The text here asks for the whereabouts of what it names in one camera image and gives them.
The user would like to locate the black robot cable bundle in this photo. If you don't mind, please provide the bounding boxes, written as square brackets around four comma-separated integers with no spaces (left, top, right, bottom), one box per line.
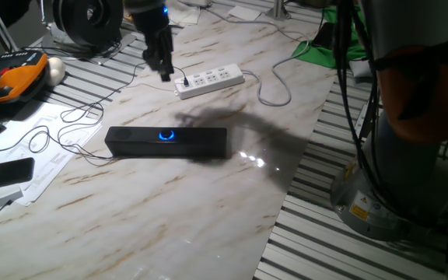
[332,0,404,211]

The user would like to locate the white power strip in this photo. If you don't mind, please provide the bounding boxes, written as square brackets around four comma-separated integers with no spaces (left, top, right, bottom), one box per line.
[173,63,246,100]

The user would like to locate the orange black teach pendant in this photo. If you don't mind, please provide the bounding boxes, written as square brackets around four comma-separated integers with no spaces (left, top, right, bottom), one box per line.
[0,50,50,107]

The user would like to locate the white paper card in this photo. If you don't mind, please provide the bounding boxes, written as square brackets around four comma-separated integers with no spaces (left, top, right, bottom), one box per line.
[227,5,263,22]

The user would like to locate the grey power strip cable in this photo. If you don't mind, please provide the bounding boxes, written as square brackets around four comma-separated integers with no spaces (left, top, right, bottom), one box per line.
[204,6,311,108]

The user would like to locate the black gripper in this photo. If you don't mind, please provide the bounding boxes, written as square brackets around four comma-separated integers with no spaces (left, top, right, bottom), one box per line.
[131,2,176,82]

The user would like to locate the green cloth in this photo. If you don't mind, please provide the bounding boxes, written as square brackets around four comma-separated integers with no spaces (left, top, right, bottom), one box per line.
[292,4,369,70]

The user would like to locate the white printed paper sheets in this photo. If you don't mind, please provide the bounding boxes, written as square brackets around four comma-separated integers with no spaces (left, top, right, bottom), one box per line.
[0,103,103,207]

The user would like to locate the marble pattern board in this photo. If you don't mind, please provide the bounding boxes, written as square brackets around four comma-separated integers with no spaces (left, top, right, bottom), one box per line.
[0,0,340,280]

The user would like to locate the black smartphone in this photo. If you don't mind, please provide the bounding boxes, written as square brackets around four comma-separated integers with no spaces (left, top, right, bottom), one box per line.
[0,157,36,193]

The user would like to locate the white computer mouse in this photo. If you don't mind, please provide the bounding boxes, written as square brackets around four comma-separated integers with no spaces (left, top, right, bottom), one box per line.
[46,57,67,87]

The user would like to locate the white cloth piece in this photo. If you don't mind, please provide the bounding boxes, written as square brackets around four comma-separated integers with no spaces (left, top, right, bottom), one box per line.
[350,58,373,79]

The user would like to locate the thin black speaker cable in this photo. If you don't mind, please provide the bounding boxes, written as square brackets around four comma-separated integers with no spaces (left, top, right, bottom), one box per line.
[0,61,188,166]

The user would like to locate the upright aluminium post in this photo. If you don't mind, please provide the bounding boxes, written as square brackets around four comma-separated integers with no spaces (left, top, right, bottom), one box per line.
[265,0,292,20]

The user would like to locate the black speaker bar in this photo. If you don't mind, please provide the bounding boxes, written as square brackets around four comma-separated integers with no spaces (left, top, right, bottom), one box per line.
[104,125,228,159]

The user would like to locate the dark handheld phone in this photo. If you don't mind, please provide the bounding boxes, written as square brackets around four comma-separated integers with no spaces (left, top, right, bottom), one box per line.
[313,22,337,50]

